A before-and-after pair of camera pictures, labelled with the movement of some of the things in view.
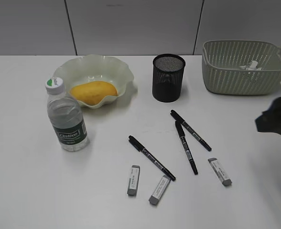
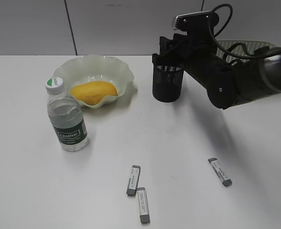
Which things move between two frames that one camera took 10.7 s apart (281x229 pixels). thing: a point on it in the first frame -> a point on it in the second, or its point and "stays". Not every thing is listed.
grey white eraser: (134, 180) stays
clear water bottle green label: (66, 116) stays
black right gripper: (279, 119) -> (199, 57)
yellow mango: (93, 92) stays
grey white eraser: (220, 171) stays
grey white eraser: (159, 190) -> (143, 208)
